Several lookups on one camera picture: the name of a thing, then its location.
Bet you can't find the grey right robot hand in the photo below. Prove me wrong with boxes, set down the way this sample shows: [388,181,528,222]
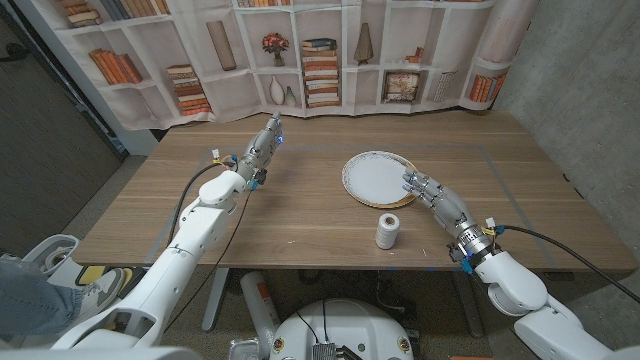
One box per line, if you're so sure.
[401,168,482,242]

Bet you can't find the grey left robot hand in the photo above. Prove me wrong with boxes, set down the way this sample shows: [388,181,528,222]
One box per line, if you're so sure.
[234,112,285,182]

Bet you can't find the white tape roll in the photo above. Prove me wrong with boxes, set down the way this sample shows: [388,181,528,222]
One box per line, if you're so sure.
[374,212,401,251]

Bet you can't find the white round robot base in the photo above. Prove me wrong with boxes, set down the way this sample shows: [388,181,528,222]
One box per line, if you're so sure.
[268,298,415,360]

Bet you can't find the white gold-rimmed paper plate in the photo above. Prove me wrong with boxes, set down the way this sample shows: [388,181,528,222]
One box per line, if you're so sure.
[341,150,421,210]

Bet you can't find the printed bookshelf backdrop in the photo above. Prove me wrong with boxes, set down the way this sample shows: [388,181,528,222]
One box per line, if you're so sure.
[14,0,541,132]

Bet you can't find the white roll with orange label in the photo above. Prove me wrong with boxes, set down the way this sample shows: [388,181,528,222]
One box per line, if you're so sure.
[239,271,281,359]

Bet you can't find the grey electronics box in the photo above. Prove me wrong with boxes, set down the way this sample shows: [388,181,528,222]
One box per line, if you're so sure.
[312,342,364,360]

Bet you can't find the foil tray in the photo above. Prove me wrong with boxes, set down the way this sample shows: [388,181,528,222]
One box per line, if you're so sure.
[228,337,261,360]

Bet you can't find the yellow floor pad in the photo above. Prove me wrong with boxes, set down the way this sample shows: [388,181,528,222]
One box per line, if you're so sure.
[74,264,134,289]

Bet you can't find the white sneaker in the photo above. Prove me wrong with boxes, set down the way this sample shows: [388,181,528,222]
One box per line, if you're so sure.
[74,268,126,321]

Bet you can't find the white round bin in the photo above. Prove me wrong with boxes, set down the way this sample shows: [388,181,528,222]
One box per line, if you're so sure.
[22,233,81,279]

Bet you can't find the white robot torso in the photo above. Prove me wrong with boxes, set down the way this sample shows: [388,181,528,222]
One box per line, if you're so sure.
[0,345,201,360]

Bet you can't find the person's leg in jeans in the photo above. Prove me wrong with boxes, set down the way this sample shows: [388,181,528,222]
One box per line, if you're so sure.
[0,254,86,339]

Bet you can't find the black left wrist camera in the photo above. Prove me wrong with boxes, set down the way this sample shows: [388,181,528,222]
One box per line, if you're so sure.
[248,168,269,192]

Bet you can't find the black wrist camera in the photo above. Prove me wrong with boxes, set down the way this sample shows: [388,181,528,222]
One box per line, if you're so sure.
[448,243,474,275]
[248,168,269,192]

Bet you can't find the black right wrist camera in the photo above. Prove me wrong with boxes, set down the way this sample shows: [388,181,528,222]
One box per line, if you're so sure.
[448,243,474,275]

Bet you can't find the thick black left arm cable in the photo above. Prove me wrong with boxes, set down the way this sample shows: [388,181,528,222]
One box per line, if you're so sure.
[167,148,239,246]

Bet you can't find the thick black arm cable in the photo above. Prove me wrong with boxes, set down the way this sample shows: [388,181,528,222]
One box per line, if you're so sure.
[167,148,239,246]
[484,217,640,305]

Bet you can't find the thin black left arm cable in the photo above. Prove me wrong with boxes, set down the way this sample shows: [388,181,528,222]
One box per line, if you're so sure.
[162,192,252,334]

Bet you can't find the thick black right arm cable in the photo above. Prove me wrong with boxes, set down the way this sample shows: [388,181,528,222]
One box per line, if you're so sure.
[484,217,640,305]

